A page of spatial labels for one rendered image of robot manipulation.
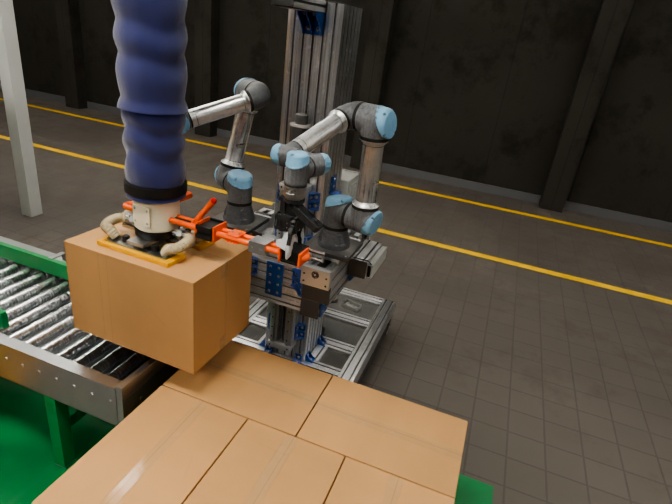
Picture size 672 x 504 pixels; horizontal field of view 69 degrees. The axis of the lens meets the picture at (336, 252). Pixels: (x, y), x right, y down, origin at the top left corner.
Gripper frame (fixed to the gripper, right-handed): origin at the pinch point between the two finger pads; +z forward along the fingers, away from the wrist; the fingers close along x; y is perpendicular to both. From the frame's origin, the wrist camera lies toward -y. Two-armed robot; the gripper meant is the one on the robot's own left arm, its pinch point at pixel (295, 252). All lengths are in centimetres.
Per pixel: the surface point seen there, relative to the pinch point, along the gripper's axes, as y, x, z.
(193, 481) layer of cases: 7, 48, 66
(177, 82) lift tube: 48, 2, -50
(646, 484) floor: -167, -94, 120
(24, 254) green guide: 169, -21, 56
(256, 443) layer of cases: -3, 25, 66
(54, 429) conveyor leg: 91, 33, 97
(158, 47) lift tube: 50, 8, -61
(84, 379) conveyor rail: 70, 32, 62
